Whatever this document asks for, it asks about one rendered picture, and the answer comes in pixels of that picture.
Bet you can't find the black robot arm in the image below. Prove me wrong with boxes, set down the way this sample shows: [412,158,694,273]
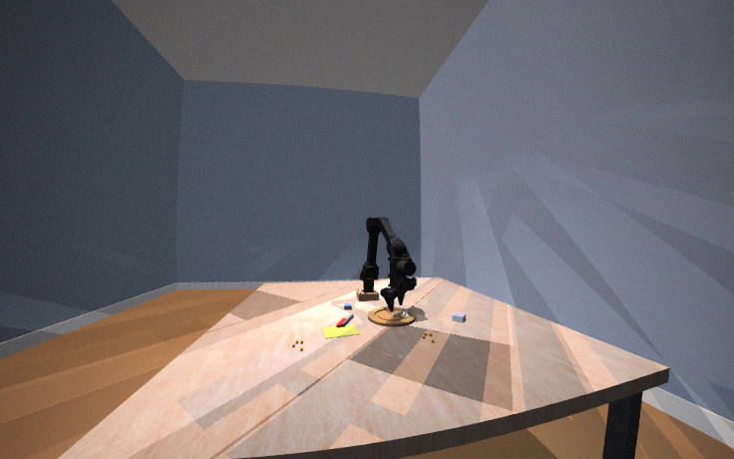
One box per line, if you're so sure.
[359,218,417,293]

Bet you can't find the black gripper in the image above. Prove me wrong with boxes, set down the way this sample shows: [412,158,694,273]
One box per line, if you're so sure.
[380,272,408,312]

